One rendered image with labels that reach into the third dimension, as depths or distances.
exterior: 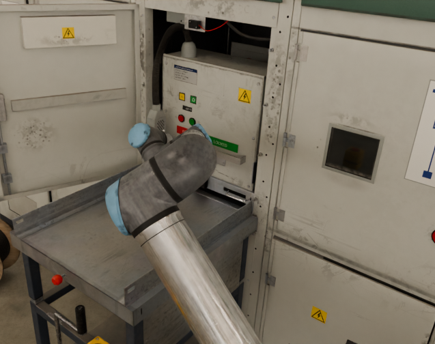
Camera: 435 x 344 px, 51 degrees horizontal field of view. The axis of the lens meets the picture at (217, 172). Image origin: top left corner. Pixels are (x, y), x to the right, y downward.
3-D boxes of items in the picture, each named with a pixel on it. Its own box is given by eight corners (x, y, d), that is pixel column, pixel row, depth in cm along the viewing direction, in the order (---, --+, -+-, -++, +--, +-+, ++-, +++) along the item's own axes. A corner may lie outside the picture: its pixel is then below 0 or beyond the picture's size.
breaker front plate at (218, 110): (250, 195, 183) (261, 78, 162) (161, 160, 208) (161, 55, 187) (251, 194, 184) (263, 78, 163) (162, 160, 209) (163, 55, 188)
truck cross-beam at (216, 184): (255, 207, 183) (256, 194, 181) (156, 168, 211) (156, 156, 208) (261, 203, 187) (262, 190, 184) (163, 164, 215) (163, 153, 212)
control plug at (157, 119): (154, 151, 193) (154, 112, 186) (146, 149, 196) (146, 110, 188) (166, 147, 199) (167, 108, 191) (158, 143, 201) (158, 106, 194)
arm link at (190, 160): (199, 127, 93) (197, 117, 160) (149, 160, 93) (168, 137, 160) (230, 173, 94) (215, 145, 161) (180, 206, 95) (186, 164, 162)
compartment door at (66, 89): (-4, 194, 186) (-38, 3, 153) (138, 165, 218) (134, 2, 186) (-1, 202, 181) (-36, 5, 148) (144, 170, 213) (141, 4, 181)
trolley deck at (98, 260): (133, 327, 132) (133, 311, 129) (11, 245, 164) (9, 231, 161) (256, 230, 182) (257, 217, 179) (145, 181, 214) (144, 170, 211)
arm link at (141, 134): (132, 153, 156) (121, 132, 160) (154, 160, 167) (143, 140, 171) (151, 136, 153) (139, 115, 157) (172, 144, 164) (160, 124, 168)
